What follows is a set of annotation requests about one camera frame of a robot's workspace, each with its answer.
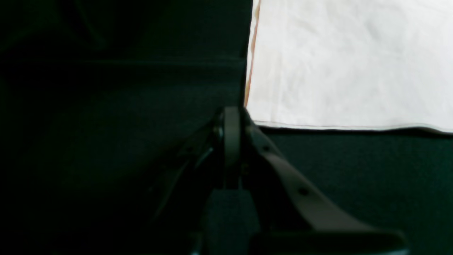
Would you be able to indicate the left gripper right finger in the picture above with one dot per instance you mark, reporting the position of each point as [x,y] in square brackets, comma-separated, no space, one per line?
[295,216]

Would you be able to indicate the pink T-shirt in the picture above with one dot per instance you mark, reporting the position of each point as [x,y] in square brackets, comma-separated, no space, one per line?
[351,64]

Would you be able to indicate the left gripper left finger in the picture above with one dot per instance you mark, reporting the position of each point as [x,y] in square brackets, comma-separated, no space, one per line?
[178,194]

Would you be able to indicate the black table cloth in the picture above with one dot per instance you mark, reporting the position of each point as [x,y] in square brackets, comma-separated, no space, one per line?
[93,92]

